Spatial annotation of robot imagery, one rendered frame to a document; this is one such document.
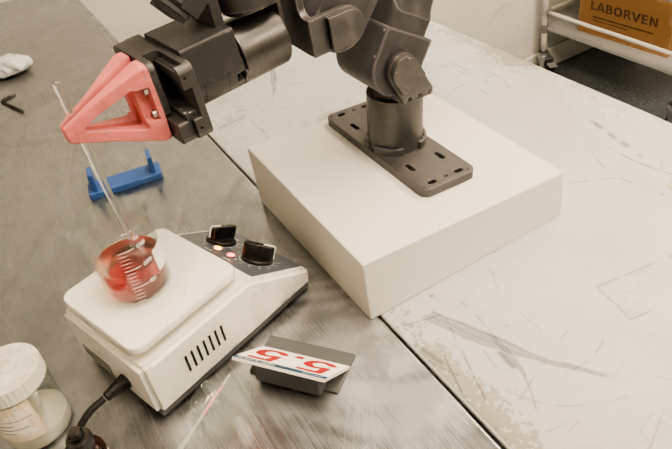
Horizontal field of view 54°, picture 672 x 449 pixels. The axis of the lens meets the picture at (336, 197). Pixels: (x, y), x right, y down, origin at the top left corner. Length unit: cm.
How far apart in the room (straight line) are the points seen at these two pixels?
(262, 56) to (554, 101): 51
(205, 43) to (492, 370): 37
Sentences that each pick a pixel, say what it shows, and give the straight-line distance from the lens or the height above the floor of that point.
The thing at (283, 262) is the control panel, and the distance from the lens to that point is 69.
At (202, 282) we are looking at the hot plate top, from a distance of 61.
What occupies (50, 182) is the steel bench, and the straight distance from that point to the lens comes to 103.
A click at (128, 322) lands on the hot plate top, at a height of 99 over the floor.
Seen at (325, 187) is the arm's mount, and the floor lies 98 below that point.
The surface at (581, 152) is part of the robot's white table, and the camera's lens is 88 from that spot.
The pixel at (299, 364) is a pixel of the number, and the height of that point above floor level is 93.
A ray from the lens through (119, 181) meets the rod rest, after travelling 95.
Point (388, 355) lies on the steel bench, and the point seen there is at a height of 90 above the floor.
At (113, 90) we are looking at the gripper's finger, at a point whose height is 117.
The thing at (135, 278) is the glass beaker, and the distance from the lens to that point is 59.
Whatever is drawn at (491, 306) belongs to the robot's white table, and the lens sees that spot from 67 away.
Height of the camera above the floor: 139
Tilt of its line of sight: 36 degrees down
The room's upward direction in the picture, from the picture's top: 10 degrees counter-clockwise
